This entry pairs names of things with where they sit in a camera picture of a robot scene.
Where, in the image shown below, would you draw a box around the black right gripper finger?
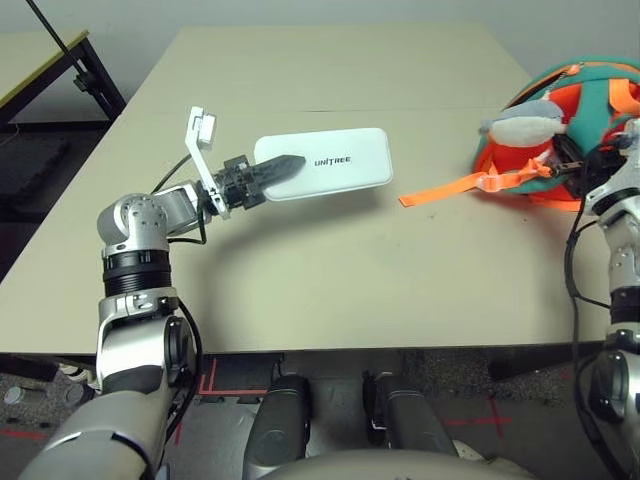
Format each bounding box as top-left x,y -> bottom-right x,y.
551,133 -> 584,164
544,158 -> 587,177

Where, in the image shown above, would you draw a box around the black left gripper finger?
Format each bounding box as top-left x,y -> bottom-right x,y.
252,153 -> 307,189

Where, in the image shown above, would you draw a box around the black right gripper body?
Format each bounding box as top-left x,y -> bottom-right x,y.
566,143 -> 627,200

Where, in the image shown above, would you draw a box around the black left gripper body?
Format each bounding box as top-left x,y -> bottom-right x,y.
212,153 -> 267,212

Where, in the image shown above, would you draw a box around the teal and orange backpack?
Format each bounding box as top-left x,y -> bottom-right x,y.
397,55 -> 640,214

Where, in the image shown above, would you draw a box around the white pencil case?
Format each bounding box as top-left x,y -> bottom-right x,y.
253,126 -> 395,203

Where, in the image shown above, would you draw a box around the black foam floor mat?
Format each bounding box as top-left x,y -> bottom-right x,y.
0,133 -> 72,202

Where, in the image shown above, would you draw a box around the thin black pole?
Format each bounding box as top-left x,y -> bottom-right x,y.
24,0 -> 94,84

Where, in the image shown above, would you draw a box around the dark grey robot left leg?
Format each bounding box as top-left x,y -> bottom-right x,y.
246,374 -> 314,480

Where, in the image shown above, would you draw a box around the dark grey robot leg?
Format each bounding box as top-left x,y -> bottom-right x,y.
361,370 -> 459,459
246,374 -> 314,480

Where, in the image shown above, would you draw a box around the white caster wheels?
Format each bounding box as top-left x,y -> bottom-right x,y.
58,363 -> 97,384

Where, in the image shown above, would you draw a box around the dark grey robot right leg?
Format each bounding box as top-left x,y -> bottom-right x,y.
361,370 -> 459,459

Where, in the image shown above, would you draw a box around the black table leg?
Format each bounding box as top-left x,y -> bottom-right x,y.
0,353 -> 61,386

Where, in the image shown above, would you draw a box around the beige robot torso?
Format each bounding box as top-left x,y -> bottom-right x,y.
258,446 -> 542,480

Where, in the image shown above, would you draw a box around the grey plush whale keychain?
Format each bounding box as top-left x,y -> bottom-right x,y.
477,99 -> 569,148

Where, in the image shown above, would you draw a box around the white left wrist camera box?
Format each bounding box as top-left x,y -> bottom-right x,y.
184,105 -> 237,222

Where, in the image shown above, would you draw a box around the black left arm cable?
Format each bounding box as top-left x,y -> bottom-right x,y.
149,152 -> 212,451

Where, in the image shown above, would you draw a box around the beige side table black frame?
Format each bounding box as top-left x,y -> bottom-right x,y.
0,29 -> 127,134

